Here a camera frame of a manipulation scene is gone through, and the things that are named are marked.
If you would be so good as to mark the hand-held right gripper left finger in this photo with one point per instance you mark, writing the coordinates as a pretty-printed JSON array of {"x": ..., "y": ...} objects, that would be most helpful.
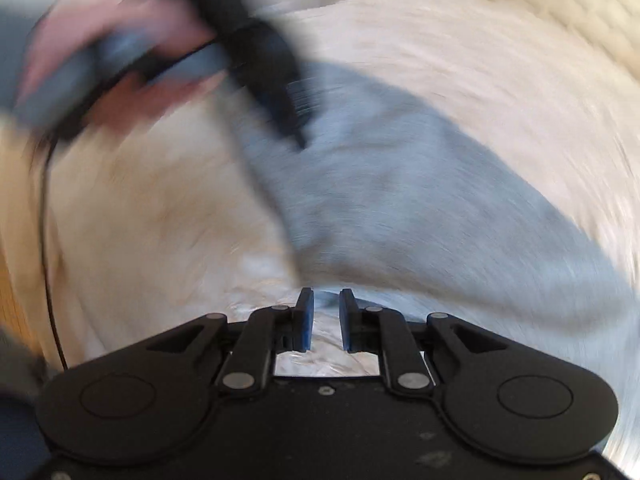
[{"x": 304, "y": 320}]

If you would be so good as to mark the cream embroidered bed cover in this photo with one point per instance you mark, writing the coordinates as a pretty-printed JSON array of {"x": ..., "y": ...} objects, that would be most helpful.
[{"x": 150, "y": 210}]

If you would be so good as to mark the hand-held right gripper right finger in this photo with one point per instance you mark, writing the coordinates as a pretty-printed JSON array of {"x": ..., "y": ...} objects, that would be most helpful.
[{"x": 347, "y": 320}]

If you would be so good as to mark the person's left forearm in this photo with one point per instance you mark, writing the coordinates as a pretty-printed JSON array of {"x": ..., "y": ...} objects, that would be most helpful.
[{"x": 12, "y": 60}]

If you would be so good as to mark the person's body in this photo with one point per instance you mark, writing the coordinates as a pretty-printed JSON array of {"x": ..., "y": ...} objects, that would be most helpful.
[{"x": 15, "y": 410}]

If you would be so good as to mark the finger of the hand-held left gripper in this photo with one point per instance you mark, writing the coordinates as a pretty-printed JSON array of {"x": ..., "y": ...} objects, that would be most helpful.
[{"x": 287, "y": 110}]

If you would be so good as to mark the grey speckled pants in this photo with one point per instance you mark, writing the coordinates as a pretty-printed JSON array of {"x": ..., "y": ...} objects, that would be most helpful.
[{"x": 400, "y": 185}]

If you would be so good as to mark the person's left hand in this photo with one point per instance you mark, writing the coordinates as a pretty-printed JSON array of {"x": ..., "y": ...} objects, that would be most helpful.
[{"x": 125, "y": 15}]

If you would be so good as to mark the cream tufted headboard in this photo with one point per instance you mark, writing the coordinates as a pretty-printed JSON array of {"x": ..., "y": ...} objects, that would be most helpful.
[{"x": 575, "y": 5}]

